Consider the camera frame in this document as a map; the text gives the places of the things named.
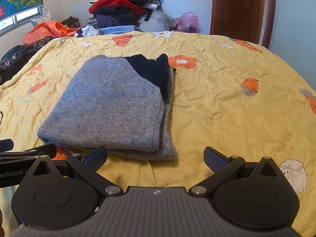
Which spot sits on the white crumpled paper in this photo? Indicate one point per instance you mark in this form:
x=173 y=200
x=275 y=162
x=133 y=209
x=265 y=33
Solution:
x=86 y=30

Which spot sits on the blue knit blanket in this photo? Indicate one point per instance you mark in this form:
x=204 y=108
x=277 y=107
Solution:
x=116 y=30

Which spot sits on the grey sweater with navy sleeves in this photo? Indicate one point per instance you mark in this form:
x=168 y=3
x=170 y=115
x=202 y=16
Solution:
x=106 y=98

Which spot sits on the pink plastic bag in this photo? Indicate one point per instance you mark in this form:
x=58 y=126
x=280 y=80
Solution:
x=187 y=22

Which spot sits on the brown bag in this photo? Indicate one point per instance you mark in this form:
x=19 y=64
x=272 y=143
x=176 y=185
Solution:
x=71 y=21

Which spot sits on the pile of clothes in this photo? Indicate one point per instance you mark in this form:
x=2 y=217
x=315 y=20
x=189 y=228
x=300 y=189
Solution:
x=118 y=5

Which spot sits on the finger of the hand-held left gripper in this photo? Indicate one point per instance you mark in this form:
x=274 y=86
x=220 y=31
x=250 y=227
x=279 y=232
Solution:
x=6 y=145
x=37 y=150

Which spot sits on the window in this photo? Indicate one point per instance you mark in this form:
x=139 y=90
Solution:
x=24 y=14

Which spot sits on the yellow carrot-print blanket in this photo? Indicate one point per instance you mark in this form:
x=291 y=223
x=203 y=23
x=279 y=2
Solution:
x=222 y=103

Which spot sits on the clear plastic bag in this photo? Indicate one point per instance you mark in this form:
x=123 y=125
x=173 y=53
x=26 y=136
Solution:
x=165 y=18

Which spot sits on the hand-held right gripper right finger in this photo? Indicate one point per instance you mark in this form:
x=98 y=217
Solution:
x=214 y=161

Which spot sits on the dark patterned clothes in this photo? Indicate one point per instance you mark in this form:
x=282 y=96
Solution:
x=14 y=56

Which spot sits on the orange plastic bag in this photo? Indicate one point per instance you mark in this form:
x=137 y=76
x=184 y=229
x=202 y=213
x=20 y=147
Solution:
x=47 y=30

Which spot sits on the brown wooden door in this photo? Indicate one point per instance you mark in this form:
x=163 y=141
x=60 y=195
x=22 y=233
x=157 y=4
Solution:
x=270 y=12
x=237 y=12

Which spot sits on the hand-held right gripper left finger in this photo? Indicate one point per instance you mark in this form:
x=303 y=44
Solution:
x=95 y=158

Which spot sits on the floral pillow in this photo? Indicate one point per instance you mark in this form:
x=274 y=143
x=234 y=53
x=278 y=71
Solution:
x=43 y=18

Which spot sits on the light blue bedding bundle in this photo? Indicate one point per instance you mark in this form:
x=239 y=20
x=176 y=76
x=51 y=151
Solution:
x=148 y=26

